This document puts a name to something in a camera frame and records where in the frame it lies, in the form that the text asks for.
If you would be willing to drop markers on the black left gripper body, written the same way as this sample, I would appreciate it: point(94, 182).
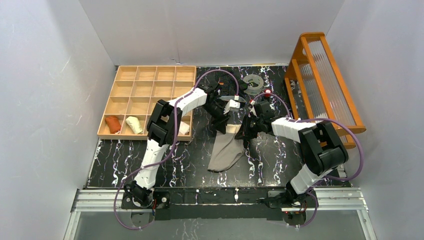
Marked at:
point(219, 117)

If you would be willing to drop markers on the black striped underwear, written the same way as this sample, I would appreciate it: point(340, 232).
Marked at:
point(230, 83)

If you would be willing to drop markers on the clear tape roll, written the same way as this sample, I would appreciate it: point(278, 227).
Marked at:
point(255, 84)

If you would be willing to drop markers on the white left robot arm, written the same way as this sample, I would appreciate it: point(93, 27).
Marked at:
point(163, 128)

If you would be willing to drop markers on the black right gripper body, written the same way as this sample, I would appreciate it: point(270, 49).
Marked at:
point(250, 126)

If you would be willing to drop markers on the rolled white underwear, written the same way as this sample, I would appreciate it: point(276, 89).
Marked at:
point(184, 129)

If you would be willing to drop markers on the rolled orange underwear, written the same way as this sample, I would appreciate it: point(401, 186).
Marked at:
point(113, 124)

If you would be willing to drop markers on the orange wooden rack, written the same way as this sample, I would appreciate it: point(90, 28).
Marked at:
point(315, 85)

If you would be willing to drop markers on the wooden compartment tray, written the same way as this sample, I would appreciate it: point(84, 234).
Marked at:
point(135, 91)

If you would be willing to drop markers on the grey beige underwear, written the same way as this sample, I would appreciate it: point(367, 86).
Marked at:
point(226, 149)

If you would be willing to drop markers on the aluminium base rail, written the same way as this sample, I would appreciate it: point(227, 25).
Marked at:
point(229, 213)

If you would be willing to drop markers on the red small cap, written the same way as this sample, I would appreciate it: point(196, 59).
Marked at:
point(267, 93)

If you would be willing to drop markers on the rolled cream underwear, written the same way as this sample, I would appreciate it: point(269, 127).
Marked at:
point(134, 124)

